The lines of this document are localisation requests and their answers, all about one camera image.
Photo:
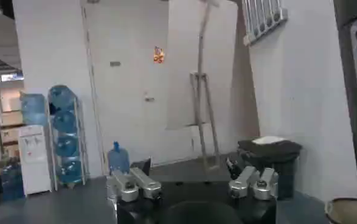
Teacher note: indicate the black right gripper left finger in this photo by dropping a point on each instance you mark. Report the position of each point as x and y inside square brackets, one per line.
[146, 184]

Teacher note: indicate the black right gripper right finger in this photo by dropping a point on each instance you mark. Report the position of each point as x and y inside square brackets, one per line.
[264, 184]

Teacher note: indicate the black trash bin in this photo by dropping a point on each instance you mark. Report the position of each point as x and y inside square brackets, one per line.
[283, 158]

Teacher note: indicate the blue water bottle with cap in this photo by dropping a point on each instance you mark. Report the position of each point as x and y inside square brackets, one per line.
[118, 161]

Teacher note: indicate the white door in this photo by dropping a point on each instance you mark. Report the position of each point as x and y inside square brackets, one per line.
[126, 115]

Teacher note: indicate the round laundry basket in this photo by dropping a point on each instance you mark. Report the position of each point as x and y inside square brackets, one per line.
[345, 211]

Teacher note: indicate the metal rack with water bottles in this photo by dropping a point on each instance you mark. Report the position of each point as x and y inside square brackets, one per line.
[65, 137]

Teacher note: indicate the grey easel stand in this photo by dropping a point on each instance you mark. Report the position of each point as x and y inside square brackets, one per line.
[200, 100]

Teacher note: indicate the white water dispenser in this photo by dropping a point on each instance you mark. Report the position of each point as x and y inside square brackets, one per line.
[33, 164]

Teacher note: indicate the white board panel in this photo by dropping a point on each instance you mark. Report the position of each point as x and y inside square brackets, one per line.
[184, 76]

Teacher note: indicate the grey door plate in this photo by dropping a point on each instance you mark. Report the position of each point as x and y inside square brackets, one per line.
[115, 64]

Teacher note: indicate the red door sticker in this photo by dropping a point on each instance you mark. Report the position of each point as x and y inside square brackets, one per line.
[158, 55]

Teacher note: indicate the blue water bottle on dispenser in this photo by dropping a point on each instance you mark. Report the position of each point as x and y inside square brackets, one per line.
[33, 109]

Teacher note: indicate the wooden shelf with boxes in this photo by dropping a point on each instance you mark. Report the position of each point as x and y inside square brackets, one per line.
[10, 121]

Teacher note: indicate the white window grille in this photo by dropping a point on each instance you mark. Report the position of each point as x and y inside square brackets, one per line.
[263, 18]

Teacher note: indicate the white wall conduit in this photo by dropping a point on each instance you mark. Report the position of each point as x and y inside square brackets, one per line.
[93, 91]

